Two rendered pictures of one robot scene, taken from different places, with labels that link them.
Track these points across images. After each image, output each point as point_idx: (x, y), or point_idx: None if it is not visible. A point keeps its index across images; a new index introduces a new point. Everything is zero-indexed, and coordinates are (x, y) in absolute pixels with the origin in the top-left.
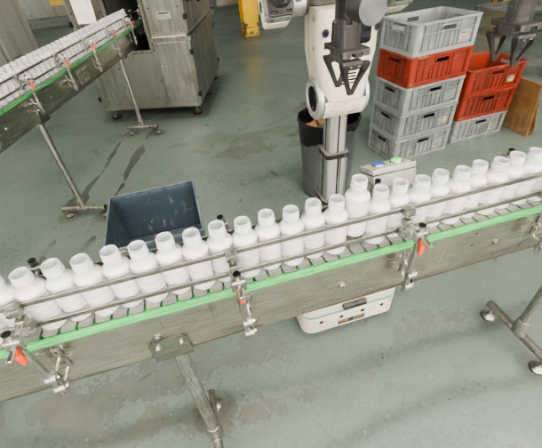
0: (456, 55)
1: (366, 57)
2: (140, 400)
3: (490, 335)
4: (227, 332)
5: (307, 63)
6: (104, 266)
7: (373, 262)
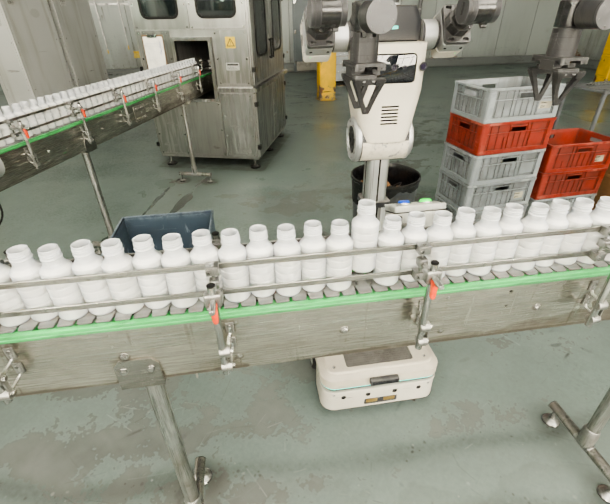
0: (534, 126)
1: (409, 98)
2: (122, 458)
3: (550, 445)
4: (206, 366)
5: (349, 102)
6: (74, 261)
7: (382, 307)
